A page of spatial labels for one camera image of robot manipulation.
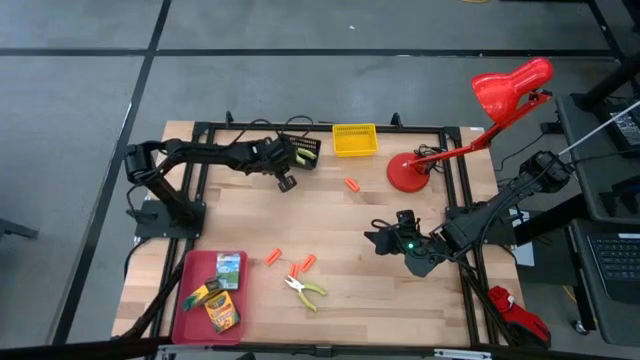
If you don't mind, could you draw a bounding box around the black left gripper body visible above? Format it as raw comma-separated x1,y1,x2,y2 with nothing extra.
249,137,297,176

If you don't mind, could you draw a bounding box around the red desk lamp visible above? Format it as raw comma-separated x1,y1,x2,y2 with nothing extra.
386,57,555,194

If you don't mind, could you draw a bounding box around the black mesh basket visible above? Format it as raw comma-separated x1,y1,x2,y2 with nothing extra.
284,132,323,172

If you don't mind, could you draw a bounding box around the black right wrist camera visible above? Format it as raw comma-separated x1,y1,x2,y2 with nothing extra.
394,209,420,234

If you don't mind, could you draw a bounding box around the grey metal furniture leg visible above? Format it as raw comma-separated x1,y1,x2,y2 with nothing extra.
0,217,40,242

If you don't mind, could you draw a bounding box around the yellow green crayon box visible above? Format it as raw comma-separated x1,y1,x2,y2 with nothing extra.
180,278,225,313

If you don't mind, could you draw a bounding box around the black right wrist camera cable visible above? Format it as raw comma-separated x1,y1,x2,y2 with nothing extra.
370,217,401,233

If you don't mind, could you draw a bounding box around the black aluminium table frame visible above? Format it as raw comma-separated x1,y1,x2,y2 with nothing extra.
115,110,506,351

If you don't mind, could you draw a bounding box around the silver metal rod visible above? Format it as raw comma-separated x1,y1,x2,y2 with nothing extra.
556,99,640,159

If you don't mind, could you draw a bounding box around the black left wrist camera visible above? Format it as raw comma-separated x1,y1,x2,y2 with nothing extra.
276,172,299,194

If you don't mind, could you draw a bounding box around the pink plastic tray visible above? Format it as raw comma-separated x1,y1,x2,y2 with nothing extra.
171,249,250,346

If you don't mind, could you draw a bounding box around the black equipment cart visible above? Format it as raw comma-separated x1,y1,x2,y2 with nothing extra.
554,92,640,346

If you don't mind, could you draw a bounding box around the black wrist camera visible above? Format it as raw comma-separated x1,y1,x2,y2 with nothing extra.
276,172,299,194
394,209,420,234

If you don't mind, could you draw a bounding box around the Crayola washable crayons box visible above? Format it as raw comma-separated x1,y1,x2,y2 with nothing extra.
215,251,243,291

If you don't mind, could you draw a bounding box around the yellow orange Crayola crayon box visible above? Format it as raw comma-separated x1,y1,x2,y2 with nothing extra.
203,290,242,335

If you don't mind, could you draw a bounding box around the yellow mesh basket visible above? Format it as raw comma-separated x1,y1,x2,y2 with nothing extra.
331,122,380,158

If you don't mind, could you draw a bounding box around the black laptop keyboard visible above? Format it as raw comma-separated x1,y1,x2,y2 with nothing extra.
585,230,640,305

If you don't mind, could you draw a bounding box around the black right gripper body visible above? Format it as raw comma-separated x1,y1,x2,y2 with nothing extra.
394,227,454,261

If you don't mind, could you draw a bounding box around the white paper sheet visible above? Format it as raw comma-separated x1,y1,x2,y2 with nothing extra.
508,207,536,267

